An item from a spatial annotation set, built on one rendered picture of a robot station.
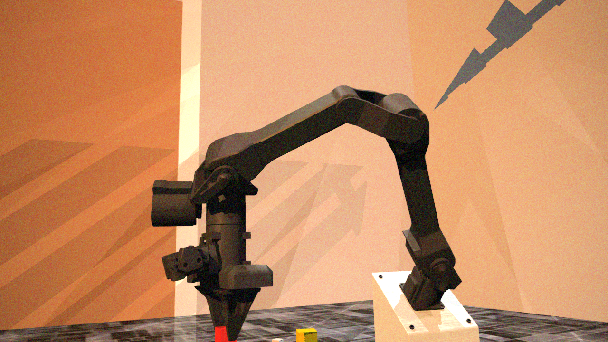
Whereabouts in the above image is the red block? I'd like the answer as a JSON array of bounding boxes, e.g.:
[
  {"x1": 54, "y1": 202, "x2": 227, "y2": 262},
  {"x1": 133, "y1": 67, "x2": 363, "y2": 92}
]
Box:
[{"x1": 215, "y1": 326, "x2": 237, "y2": 342}]

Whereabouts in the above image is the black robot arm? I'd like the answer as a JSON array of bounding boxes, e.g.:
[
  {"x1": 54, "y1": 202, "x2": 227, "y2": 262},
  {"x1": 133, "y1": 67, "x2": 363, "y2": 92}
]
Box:
[{"x1": 151, "y1": 85, "x2": 462, "y2": 311}]

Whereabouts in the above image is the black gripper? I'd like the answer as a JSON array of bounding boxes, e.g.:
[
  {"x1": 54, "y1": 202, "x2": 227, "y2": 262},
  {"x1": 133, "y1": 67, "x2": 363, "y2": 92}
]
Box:
[{"x1": 187, "y1": 225, "x2": 273, "y2": 341}]

